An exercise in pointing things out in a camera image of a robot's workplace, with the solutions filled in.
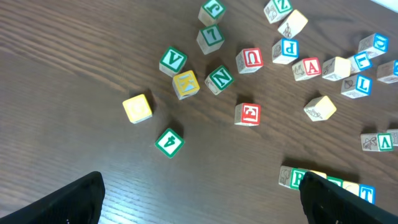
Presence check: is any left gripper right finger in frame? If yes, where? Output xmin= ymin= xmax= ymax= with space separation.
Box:
xmin=299 ymin=172 xmax=397 ymax=224

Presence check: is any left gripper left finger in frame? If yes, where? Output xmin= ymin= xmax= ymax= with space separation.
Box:
xmin=1 ymin=171 xmax=105 ymax=224

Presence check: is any yellow O block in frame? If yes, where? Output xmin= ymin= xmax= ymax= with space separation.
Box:
xmin=310 ymin=170 xmax=327 ymax=179
xmin=343 ymin=180 xmax=359 ymax=196

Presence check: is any green R block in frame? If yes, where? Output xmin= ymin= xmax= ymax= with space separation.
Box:
xmin=278 ymin=166 xmax=307 ymax=190

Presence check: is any blue T block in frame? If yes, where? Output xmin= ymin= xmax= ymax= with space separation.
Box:
xmin=359 ymin=184 xmax=376 ymax=204

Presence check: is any green B block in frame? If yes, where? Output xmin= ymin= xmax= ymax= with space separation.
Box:
xmin=326 ymin=176 xmax=343 ymax=187

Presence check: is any green V block right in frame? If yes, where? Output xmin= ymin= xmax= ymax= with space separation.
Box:
xmin=360 ymin=133 xmax=394 ymax=152

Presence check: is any green v block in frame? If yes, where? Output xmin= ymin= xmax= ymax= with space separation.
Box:
xmin=159 ymin=46 xmax=187 ymax=77
xmin=360 ymin=133 xmax=394 ymax=152

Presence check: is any green 4 block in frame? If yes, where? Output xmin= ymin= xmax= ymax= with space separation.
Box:
xmin=155 ymin=128 xmax=185 ymax=159

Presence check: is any yellow block far left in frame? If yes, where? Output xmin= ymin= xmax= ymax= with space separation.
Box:
xmin=123 ymin=94 xmax=152 ymax=124

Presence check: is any red E block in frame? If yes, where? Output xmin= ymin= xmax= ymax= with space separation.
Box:
xmin=234 ymin=103 xmax=261 ymax=126

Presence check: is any blue L block lower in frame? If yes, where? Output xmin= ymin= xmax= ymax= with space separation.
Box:
xmin=341 ymin=74 xmax=373 ymax=99

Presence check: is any blue l block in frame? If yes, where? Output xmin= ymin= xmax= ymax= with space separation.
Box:
xmin=348 ymin=52 xmax=373 ymax=74
xmin=341 ymin=74 xmax=373 ymax=99

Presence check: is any yellow block centre top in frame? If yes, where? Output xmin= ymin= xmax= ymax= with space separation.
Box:
xmin=322 ymin=57 xmax=351 ymax=82

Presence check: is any red A block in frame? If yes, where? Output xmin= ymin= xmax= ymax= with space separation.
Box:
xmin=292 ymin=57 xmax=322 ymax=81

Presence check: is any blue D block right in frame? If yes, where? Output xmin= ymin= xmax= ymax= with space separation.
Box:
xmin=376 ymin=60 xmax=397 ymax=84

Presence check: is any blue d block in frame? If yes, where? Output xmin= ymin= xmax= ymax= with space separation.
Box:
xmin=358 ymin=33 xmax=389 ymax=59
xmin=376 ymin=60 xmax=397 ymax=84

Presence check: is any blue L block upper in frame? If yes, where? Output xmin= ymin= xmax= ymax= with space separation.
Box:
xmin=348 ymin=52 xmax=373 ymax=74

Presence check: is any blue P block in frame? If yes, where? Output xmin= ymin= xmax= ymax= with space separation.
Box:
xmin=272 ymin=38 xmax=299 ymax=65

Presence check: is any yellow block beside V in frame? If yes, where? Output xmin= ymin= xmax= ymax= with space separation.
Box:
xmin=172 ymin=70 xmax=200 ymax=100

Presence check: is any red U block left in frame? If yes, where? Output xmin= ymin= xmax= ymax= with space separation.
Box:
xmin=236 ymin=48 xmax=264 ymax=74

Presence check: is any green N block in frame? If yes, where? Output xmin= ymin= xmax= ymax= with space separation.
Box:
xmin=205 ymin=65 xmax=234 ymax=95

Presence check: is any blue D block top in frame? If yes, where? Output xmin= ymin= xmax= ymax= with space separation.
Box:
xmin=358 ymin=33 xmax=389 ymax=59

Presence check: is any green V block left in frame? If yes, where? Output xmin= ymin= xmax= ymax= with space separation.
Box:
xmin=159 ymin=46 xmax=187 ymax=77

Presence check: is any green Z block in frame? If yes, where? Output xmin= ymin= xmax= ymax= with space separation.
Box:
xmin=264 ymin=0 xmax=293 ymax=24

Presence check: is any green L block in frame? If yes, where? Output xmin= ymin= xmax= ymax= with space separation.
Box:
xmin=197 ymin=24 xmax=225 ymax=55

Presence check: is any green J block left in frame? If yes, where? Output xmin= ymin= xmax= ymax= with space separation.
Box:
xmin=198 ymin=0 xmax=226 ymax=27

